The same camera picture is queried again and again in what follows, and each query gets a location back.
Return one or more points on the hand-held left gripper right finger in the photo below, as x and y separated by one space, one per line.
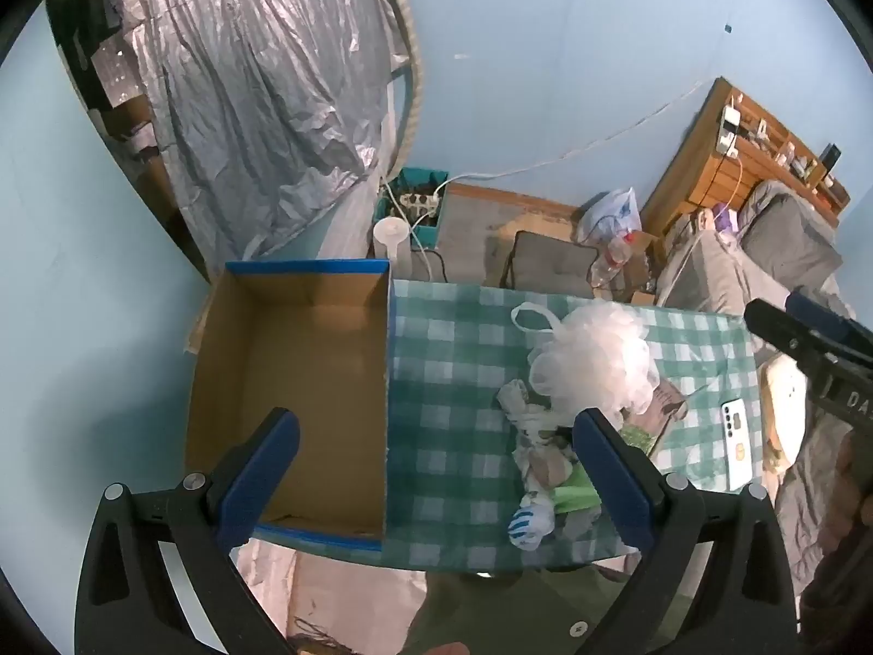
610 471

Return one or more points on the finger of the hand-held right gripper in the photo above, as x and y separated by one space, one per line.
829 321
784 331

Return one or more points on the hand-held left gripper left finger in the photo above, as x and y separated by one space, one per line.
262 471

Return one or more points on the light green cloth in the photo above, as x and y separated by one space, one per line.
576 491

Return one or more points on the grey sock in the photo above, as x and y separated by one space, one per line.
518 402
580 527

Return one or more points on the grey patterned cloth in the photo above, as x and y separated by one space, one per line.
542 464

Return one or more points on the white bath pouf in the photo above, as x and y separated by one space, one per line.
600 361

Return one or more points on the blue-edged cardboard box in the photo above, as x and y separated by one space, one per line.
307 355

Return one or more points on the person's right forearm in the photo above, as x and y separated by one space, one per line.
846 525

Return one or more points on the cream plush toy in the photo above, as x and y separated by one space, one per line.
784 409

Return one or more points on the white smartphone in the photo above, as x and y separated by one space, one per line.
738 443

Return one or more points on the purple item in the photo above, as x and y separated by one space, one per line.
723 222

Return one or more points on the pink plastic sheet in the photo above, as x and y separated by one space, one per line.
341 593

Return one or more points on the small brown cardboard box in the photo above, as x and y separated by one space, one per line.
644 263

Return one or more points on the wooden headboard shelf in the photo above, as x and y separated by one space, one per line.
702 170

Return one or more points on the green checkered tablecloth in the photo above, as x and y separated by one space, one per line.
450 382

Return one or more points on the clear plastic bottle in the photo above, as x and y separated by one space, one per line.
610 259

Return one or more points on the white plastic bag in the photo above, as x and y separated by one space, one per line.
614 211

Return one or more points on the white charger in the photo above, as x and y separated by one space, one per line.
730 126

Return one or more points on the grey seat cushion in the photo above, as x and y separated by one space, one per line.
552 263

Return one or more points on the teal plastic basket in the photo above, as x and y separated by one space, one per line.
423 232

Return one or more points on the white power strip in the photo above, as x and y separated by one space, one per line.
419 202

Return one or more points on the silver tarp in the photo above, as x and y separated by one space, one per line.
259 82

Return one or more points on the dark cluttered shelf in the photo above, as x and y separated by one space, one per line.
116 82

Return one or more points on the striped curved pole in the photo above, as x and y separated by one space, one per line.
409 48

